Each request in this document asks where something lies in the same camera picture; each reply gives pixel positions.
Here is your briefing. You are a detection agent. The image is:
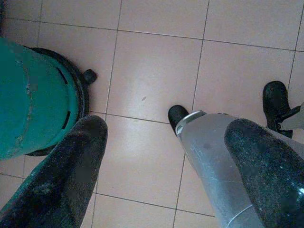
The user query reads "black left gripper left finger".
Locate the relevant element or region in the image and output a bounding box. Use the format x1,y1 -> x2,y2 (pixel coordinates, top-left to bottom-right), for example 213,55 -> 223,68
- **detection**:
0,115 -> 109,228

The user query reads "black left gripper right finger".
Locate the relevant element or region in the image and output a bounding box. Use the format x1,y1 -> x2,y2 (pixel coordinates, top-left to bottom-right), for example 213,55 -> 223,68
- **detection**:
224,118 -> 304,228

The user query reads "silver robot left leg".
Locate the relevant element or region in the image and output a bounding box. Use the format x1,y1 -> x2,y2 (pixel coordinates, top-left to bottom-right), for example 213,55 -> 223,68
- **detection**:
175,110 -> 266,228

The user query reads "green gas cylinder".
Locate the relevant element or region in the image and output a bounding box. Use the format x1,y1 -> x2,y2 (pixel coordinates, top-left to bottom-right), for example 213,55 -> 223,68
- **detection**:
0,37 -> 80,162

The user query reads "black wheeled cylinder trolley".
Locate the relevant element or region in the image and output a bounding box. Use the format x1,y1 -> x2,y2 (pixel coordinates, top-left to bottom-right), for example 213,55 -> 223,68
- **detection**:
23,47 -> 98,157

